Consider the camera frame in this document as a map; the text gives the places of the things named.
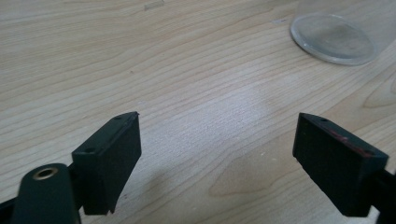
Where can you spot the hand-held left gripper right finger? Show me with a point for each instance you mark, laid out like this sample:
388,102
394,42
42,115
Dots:
336,168

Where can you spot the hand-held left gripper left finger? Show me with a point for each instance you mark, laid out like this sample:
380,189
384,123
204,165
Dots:
106,161

